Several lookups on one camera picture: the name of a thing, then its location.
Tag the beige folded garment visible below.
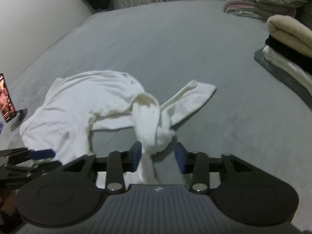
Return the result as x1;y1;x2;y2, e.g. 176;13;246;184
267;15;311;57

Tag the white sweatshirt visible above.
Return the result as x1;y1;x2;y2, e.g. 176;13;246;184
19;70;216;185

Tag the white folded garment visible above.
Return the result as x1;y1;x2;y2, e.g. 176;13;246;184
262;45;311;95

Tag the smartphone on stand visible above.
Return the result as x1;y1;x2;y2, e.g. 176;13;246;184
0;73;27;124

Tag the black folded garment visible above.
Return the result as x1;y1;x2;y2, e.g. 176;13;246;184
265;35;311;71

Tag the grey folded garment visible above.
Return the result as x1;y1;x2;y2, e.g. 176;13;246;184
254;49;311;109

